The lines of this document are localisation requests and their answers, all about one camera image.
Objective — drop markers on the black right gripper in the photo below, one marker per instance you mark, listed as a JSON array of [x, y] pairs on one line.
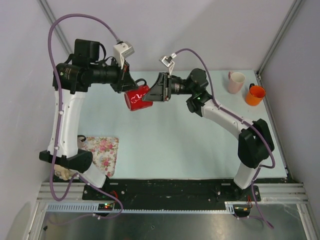
[[161, 90]]

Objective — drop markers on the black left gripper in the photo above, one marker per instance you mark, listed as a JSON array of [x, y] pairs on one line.
[[126, 82]]

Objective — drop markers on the red mug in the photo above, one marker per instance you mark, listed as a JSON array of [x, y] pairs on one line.
[[134, 98]]

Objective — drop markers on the pink mug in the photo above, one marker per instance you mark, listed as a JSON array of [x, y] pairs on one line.
[[236, 81]]

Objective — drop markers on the orange mug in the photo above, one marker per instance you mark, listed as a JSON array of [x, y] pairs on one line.
[[255, 95]]

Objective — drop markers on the cream speckled mug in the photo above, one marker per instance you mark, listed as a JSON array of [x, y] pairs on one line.
[[62, 172]]

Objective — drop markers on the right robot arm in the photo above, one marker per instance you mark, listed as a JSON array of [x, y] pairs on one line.
[[255, 142]]

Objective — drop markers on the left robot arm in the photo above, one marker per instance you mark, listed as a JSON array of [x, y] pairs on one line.
[[82, 69]]

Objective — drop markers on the floral pattern tray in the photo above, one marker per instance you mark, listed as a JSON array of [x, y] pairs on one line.
[[104, 151]]

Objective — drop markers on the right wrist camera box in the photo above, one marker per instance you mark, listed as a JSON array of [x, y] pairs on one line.
[[168, 62]]

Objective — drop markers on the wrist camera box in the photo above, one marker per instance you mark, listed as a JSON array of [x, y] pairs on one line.
[[168, 62], [121, 51]]

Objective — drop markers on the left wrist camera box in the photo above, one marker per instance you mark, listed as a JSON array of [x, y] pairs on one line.
[[121, 51]]

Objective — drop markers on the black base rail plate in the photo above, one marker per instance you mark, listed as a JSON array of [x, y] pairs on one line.
[[172, 194]]

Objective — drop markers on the aluminium frame rail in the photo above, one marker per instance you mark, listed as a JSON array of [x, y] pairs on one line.
[[271, 193]]

